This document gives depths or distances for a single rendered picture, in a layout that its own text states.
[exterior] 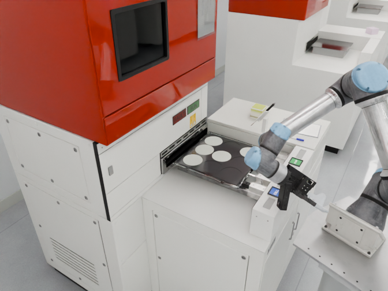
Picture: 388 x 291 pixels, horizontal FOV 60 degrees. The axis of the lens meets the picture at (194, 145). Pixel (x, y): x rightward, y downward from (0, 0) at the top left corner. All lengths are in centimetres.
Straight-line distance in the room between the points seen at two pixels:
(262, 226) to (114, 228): 65
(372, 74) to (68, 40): 102
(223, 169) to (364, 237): 67
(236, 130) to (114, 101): 87
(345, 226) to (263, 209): 33
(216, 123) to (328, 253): 92
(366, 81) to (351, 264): 68
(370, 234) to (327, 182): 181
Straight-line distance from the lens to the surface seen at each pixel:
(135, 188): 158
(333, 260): 147
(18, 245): 280
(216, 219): 152
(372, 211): 148
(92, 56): 114
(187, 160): 172
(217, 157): 175
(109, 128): 125
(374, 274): 149
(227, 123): 192
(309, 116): 141
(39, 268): 259
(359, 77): 133
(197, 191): 165
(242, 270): 156
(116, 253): 170
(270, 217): 137
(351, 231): 150
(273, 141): 124
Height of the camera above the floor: 189
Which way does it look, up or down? 33 degrees down
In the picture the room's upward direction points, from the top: straight up
